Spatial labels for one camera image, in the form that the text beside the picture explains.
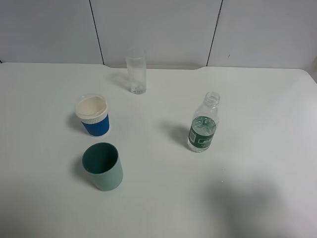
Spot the clear plastic bottle green label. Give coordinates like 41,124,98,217
187,92,220,153

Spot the blue white ribbed cup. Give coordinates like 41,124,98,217
75,94,110,137

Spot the teal green plastic cup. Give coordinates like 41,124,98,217
82,142,123,191

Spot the tall clear drinking glass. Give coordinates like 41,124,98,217
126,48,147,94

